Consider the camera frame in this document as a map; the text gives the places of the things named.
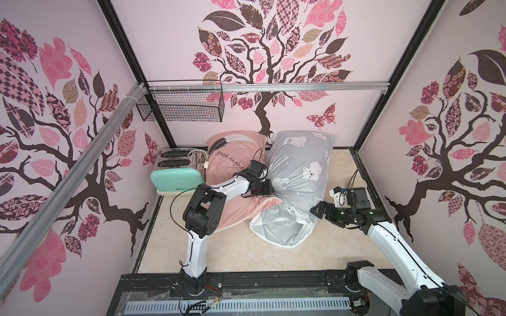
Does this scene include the pink good night pillow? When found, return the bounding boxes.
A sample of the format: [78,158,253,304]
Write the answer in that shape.
[206,131,282,232]

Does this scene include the grey polar bear pillow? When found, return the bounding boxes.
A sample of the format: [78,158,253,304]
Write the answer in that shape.
[250,131,337,248]

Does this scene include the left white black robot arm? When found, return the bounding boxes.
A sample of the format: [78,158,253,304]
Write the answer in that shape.
[180,160,274,296]

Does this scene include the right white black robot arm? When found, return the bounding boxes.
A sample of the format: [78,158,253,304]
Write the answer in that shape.
[310,187,470,315]

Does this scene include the mint green toaster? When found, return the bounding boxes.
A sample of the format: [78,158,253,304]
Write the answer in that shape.
[150,147,208,196]

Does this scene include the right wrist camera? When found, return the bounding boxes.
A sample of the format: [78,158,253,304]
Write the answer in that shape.
[329,186,349,208]

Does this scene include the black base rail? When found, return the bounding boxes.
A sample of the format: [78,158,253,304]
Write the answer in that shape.
[106,270,397,315]

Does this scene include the black wire basket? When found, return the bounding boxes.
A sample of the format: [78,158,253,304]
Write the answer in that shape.
[137,79,225,122]

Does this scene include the back aluminium rail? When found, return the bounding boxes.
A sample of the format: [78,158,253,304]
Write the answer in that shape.
[149,81,390,93]

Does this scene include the aluminium rail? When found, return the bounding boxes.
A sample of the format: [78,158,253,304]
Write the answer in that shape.
[149,81,390,93]
[1,82,146,296]

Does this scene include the white vented cable duct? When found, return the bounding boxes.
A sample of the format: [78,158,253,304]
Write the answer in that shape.
[123,297,351,315]

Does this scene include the left aluminium rail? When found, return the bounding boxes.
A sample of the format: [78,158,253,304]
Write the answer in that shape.
[1,82,146,296]

